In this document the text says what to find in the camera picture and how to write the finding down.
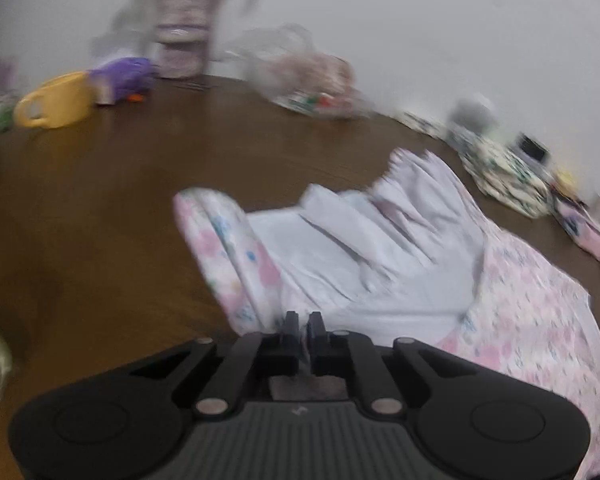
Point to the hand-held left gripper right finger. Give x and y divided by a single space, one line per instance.
324 352

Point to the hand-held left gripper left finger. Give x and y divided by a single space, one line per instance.
284 352

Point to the pink floral dress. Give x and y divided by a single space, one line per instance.
380 260

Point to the flat floral cloth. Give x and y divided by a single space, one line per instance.
425 124

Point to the floral fabric pouch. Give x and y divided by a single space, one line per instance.
507 180

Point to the clear plastic bag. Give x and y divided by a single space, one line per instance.
305 77

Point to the pink printed pouch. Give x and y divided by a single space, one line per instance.
585 225

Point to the small black box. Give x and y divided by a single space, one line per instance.
532 149

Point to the small yellow object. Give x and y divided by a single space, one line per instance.
566 180

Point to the purple plush toy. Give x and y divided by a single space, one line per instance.
122 77

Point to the patterned flower vase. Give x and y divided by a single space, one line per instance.
182 35

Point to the yellow mug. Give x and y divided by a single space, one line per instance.
60 102

